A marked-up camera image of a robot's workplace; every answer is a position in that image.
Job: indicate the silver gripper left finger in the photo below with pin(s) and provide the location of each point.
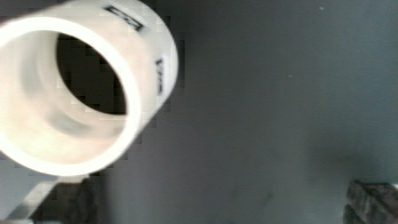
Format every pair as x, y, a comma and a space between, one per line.
59, 203

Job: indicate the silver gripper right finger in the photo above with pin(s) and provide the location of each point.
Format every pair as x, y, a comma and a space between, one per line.
372, 206

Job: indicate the white lamp shade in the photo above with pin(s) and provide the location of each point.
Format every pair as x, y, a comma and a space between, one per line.
61, 138

